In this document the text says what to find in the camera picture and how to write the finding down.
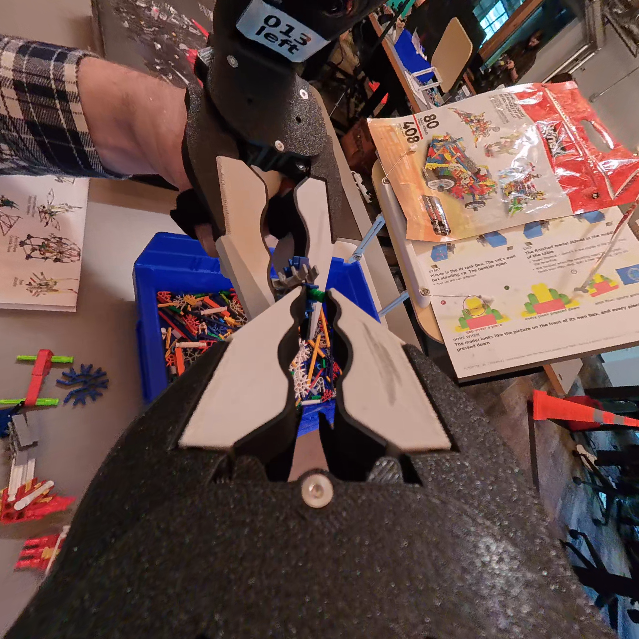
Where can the blue snowflake toy assembly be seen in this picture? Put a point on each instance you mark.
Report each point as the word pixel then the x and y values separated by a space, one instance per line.
pixel 298 275

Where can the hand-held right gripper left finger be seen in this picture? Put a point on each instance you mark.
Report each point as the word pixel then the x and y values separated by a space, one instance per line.
pixel 240 399

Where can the blue plastic bin with label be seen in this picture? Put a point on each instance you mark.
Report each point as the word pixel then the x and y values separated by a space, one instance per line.
pixel 150 300

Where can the orange traffic cone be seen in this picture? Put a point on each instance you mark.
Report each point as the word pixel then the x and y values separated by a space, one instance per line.
pixel 579 409

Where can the toy kit plastic bag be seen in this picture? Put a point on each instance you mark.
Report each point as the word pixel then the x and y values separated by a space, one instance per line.
pixel 499 160

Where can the round wooden board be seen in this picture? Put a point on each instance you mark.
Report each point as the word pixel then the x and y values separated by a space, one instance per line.
pixel 399 260

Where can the black printed toy box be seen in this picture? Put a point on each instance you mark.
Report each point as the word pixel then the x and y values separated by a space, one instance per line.
pixel 150 30

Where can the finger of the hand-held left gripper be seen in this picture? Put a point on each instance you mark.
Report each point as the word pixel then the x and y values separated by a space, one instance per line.
pixel 242 230
pixel 318 230

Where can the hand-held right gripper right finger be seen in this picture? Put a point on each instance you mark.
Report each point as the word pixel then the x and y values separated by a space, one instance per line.
pixel 394 394

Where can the instruction booklet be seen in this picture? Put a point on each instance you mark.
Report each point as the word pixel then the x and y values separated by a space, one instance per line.
pixel 539 300

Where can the person's left hand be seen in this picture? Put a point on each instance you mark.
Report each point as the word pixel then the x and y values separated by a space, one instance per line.
pixel 150 125

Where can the red green toy assembly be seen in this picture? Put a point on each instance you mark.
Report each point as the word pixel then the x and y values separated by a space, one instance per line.
pixel 40 374

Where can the green wheeled toy model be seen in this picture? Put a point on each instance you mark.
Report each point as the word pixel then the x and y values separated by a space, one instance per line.
pixel 25 489

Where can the white stand base blue posts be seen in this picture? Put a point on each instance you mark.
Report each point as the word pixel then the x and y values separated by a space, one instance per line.
pixel 369 240

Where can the pile of construction toy pieces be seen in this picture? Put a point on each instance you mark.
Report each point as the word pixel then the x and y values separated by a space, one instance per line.
pixel 200 319

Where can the white printed instruction sheet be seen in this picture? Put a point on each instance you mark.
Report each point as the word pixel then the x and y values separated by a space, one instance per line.
pixel 40 240

